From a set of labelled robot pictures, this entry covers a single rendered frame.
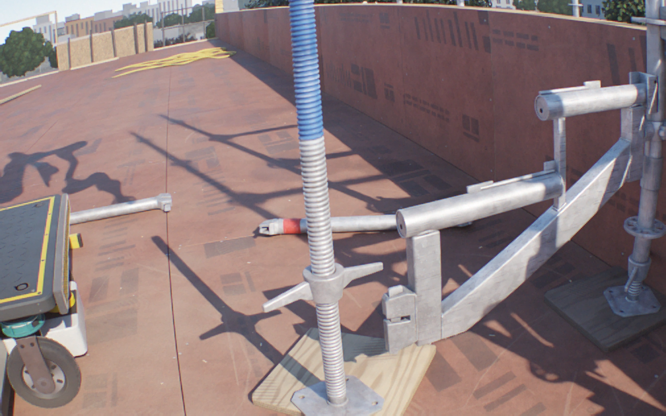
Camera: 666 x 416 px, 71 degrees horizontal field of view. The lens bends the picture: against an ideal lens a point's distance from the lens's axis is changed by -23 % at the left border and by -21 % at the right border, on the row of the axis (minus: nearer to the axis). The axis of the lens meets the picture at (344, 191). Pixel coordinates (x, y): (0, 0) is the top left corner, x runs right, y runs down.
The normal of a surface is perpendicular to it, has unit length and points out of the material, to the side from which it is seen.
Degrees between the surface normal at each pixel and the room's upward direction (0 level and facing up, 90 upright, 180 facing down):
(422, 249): 90
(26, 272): 0
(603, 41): 90
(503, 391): 0
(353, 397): 0
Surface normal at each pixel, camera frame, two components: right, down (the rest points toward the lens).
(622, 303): -0.07, -0.94
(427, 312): 0.29, 0.30
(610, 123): -0.95, 0.16
